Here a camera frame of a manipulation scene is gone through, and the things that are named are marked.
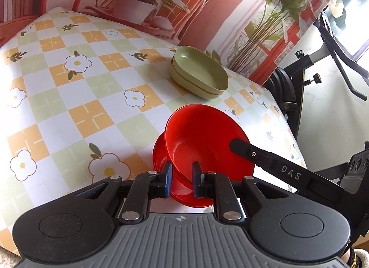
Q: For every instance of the printed room backdrop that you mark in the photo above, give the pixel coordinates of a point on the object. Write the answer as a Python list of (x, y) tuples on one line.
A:
[(250, 37)]

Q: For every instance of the small red bowl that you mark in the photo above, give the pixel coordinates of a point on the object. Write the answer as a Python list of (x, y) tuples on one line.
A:
[(179, 191)]

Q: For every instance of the large red bowl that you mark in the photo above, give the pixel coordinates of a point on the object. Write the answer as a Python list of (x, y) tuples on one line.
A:
[(201, 133)]

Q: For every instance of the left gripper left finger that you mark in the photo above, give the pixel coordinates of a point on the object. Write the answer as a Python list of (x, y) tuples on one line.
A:
[(137, 194)]

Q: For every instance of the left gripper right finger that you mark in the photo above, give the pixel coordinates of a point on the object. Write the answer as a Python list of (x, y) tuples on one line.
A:
[(218, 187)]

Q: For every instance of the person's right hand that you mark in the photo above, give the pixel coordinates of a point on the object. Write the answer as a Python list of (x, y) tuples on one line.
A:
[(356, 258)]

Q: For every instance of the floral checkered tablecloth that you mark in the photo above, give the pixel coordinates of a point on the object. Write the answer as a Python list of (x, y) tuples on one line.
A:
[(82, 98)]

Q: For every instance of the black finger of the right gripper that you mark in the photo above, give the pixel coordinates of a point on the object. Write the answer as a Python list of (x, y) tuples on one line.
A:
[(308, 183)]

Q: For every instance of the green square plate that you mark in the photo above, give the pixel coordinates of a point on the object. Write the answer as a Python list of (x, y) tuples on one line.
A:
[(200, 70)]

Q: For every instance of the orange square plate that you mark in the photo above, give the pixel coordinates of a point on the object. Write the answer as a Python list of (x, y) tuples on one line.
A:
[(191, 87)]

